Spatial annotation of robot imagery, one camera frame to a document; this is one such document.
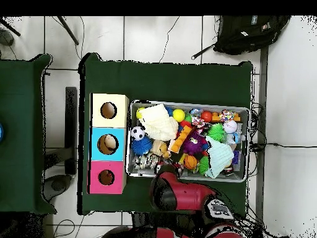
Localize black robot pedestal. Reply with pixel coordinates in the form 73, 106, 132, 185
131, 211, 206, 234

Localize brown plush dog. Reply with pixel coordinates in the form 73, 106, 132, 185
151, 139, 172, 160

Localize orange toy building block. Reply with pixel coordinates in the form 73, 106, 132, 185
168, 125, 193, 153

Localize silver mesh bin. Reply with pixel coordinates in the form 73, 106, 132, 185
126, 99, 251, 183

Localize black upright panel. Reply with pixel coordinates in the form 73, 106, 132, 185
64, 86, 78, 175

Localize mint green waffle cloth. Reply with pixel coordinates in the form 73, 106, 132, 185
204, 135, 235, 179

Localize yellow seamed ball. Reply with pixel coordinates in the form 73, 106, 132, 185
172, 108, 186, 123

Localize blue spiky ball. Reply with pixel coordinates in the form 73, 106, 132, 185
130, 135, 154, 156

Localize black backpack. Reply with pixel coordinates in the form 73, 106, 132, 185
212, 15, 292, 56

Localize orange toy basketball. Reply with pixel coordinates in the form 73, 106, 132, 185
183, 154, 198, 170

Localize grey metal rail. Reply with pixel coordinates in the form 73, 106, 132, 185
254, 45, 269, 221

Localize cream waffle cloth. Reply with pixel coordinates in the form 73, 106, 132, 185
138, 103, 179, 142

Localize white baseball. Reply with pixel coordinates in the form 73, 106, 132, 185
223, 120, 238, 134

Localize dark green table cloth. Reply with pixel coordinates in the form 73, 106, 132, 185
0, 54, 56, 214
78, 53, 253, 216

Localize grey oval base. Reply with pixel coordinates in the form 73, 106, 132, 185
43, 174, 73, 201

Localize black floor cable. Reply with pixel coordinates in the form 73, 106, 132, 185
250, 142, 317, 149

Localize purple spiky monster toy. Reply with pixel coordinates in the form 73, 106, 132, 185
181, 131, 209, 156

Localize black white soccer ball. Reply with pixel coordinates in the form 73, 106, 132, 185
130, 125, 146, 141

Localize black tripod leg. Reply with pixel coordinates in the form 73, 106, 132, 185
0, 17, 21, 37
56, 15, 79, 46

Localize wooden box three holes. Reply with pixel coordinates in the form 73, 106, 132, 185
87, 92, 130, 195

